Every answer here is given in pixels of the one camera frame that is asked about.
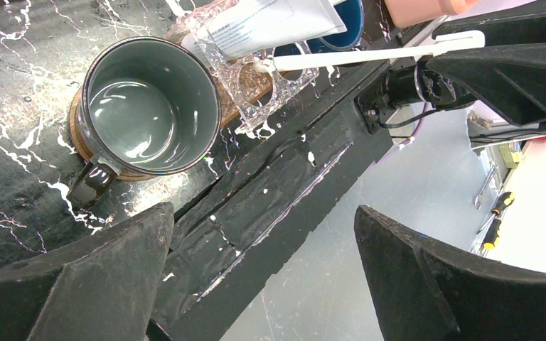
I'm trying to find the large pink storage box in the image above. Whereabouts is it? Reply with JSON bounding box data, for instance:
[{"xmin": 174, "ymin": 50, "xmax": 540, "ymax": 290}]
[{"xmin": 384, "ymin": 0, "xmax": 478, "ymax": 28}]

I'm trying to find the yellow handled screwdriver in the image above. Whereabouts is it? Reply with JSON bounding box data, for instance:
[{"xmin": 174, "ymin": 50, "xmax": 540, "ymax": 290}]
[{"xmin": 471, "ymin": 192, "xmax": 515, "ymax": 253}]

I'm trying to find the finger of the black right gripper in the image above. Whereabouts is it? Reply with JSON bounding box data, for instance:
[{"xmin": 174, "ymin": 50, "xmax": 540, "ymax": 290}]
[
  {"xmin": 432, "ymin": 1, "xmax": 546, "ymax": 48},
  {"xmin": 427, "ymin": 43, "xmax": 546, "ymax": 126}
]

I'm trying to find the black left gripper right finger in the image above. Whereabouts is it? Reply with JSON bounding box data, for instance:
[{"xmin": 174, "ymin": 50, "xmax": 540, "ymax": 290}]
[{"xmin": 354, "ymin": 205, "xmax": 546, "ymax": 340}]

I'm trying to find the dark grey cup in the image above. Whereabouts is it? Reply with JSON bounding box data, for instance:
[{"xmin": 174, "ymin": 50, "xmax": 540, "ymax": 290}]
[{"xmin": 65, "ymin": 36, "xmax": 222, "ymax": 210}]

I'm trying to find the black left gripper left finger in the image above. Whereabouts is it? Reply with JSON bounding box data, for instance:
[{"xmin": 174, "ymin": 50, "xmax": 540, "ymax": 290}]
[{"xmin": 0, "ymin": 202, "xmax": 174, "ymax": 340}]

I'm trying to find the white toothpaste tube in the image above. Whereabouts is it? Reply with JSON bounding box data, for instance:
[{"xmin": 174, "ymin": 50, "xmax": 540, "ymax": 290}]
[{"xmin": 181, "ymin": 0, "xmax": 348, "ymax": 62}]

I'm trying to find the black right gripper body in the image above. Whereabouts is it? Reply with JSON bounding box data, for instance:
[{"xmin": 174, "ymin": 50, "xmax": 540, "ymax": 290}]
[{"xmin": 354, "ymin": 58, "xmax": 476, "ymax": 134}]

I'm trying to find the dark blue cup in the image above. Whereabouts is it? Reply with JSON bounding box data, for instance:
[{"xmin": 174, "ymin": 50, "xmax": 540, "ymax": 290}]
[{"xmin": 264, "ymin": 1, "xmax": 364, "ymax": 56}]

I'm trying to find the oval wooden tray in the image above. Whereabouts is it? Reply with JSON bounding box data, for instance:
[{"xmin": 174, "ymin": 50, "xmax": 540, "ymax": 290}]
[{"xmin": 68, "ymin": 18, "xmax": 284, "ymax": 182}]

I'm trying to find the clear plastic dimpled tray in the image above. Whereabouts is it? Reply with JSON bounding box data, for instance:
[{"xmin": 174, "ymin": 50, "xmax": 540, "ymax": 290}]
[{"xmin": 173, "ymin": 0, "xmax": 321, "ymax": 135}]

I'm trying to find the white handled toothbrush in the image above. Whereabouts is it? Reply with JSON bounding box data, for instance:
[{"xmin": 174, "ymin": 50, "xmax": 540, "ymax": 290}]
[{"xmin": 253, "ymin": 30, "xmax": 486, "ymax": 72}]

